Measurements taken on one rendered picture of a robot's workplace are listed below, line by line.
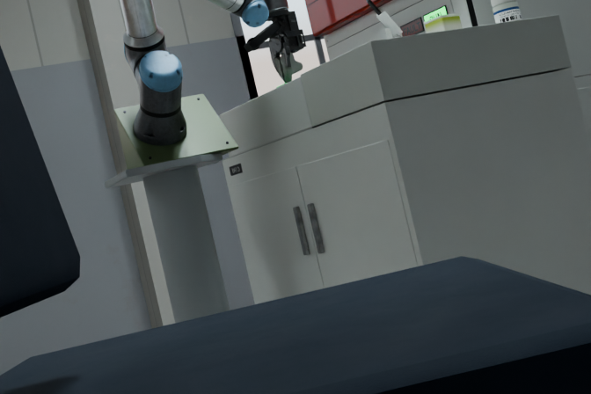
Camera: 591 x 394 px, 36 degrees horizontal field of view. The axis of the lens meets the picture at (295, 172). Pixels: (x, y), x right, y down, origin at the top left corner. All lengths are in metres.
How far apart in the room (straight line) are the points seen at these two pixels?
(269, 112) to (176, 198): 0.37
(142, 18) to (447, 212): 0.99
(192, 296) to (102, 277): 2.26
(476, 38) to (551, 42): 0.26
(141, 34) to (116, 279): 2.42
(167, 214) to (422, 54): 0.85
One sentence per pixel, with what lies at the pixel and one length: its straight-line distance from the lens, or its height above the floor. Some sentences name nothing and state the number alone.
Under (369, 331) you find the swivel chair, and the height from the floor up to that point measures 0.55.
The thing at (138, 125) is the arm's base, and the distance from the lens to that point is 2.61.
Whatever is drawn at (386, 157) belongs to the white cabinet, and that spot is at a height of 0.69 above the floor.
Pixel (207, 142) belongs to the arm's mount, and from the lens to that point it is 2.62.
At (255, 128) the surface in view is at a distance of 2.73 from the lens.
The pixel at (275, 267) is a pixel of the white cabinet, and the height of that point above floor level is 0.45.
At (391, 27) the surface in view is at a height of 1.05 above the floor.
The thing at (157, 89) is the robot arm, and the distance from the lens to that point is 2.51.
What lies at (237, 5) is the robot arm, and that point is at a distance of 2.48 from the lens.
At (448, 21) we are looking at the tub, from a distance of 2.51.
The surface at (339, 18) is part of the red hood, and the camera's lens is 3.31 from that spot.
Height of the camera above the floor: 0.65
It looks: 2 degrees up
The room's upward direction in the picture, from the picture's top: 13 degrees counter-clockwise
